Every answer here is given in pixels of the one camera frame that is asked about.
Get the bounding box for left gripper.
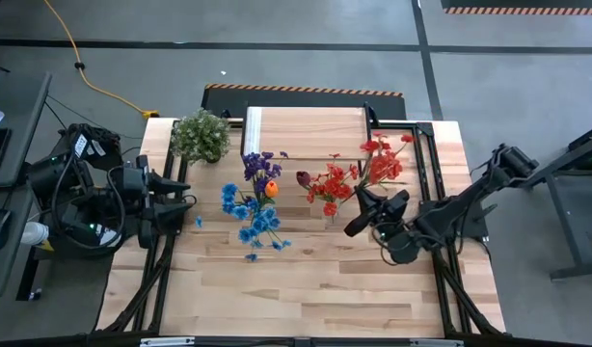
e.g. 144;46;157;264
110;153;196;250

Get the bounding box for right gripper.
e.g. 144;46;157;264
342;185;412;239

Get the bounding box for clear glass vase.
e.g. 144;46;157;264
320;191;346;224

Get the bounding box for red artificial flower bunch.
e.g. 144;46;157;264
357;131;417;195
304;152;362;219

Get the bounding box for maroon tulip green stem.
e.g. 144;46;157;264
294;170;326;194

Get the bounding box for blue artificial flower bunch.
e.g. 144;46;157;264
220;181;294;263

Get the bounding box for purple artificial flower bunch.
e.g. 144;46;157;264
241;150;290;195

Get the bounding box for wooden shelf black metal legs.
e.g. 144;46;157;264
241;101;381;179

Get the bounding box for green potted plant black pot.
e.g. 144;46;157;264
169;108;232;165

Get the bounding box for white spray bottle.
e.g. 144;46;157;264
19;220;55;253

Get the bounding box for grey desk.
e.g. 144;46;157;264
0;70;53;301

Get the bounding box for black metal stand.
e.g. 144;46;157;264
526;120;592;281

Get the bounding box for black metal rig frame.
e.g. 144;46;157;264
86;113;508;341

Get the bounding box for yellow cable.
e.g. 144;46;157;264
41;0;161;120

